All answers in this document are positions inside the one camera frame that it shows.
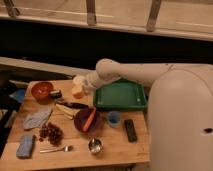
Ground small dark can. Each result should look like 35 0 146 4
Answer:
50 90 62 99

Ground purple bowl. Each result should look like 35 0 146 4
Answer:
74 108 103 133

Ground white cup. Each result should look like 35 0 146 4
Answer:
73 75 85 85

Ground red yellow apple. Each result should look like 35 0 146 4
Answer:
72 85 84 99

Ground blue plastic cup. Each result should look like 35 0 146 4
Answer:
107 111 120 127

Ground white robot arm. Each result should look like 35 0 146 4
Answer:
82 59 213 171

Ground blue sponge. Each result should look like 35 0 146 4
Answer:
16 134 36 159

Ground small metal cup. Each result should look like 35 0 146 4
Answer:
88 138 103 155

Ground bunch of red grapes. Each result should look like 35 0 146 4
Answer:
39 122 63 146

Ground green plastic tray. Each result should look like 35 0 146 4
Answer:
93 79 147 110

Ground orange bowl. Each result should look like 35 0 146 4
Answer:
31 81 53 101

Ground grey cloth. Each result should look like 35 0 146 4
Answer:
23 108 52 130

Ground black remote control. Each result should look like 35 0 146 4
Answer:
124 119 137 142

